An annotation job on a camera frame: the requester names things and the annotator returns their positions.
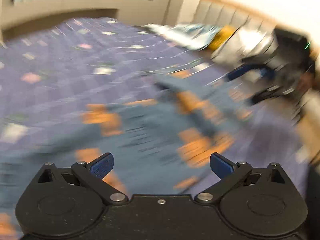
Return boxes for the beige built-in cabinet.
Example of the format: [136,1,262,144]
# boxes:
[1,0,183,40]

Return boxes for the white blue patterned pillow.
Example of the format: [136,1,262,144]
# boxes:
[144,23,222,50]

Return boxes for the beige padded headboard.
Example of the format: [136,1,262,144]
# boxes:
[192,0,278,31]

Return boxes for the purple grid bedspread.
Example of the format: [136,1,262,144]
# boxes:
[0,17,311,240]

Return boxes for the person's right hand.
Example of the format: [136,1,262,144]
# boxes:
[297,73,319,93]

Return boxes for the yellow cushion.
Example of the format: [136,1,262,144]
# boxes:
[208,25,236,51]

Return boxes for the blue pants with orange cars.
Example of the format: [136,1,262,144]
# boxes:
[0,68,253,238]

